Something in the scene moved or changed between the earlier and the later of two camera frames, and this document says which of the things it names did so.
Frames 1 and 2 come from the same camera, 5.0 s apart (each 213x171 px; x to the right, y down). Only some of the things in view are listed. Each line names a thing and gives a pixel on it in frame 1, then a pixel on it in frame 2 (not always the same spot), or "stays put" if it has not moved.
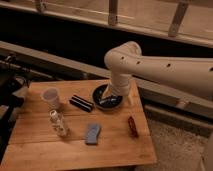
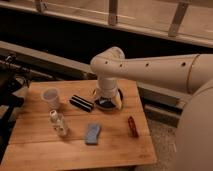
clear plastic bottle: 58,123 stays put
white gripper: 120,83 to 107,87
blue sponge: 92,134 stays put
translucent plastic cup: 51,96 stays put
